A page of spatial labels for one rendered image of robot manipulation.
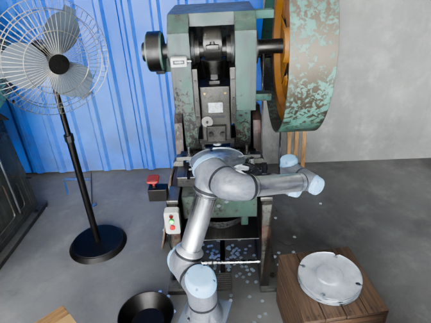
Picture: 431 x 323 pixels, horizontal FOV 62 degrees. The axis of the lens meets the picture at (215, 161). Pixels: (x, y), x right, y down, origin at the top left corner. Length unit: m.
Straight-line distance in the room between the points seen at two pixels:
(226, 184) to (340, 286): 0.83
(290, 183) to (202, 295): 0.53
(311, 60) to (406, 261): 1.60
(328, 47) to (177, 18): 0.67
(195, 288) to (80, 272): 1.28
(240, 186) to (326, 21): 0.67
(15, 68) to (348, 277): 1.85
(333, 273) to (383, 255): 0.81
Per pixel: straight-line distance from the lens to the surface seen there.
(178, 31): 1.66
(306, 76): 1.44
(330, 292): 1.78
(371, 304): 1.84
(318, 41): 1.43
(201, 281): 1.40
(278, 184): 1.34
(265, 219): 1.89
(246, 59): 1.68
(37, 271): 2.68
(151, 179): 1.83
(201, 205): 1.36
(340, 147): 3.46
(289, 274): 1.87
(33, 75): 2.00
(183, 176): 1.91
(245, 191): 1.24
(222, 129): 1.80
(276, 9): 2.06
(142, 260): 2.49
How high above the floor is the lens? 1.72
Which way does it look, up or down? 30 degrees down
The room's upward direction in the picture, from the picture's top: 3 degrees counter-clockwise
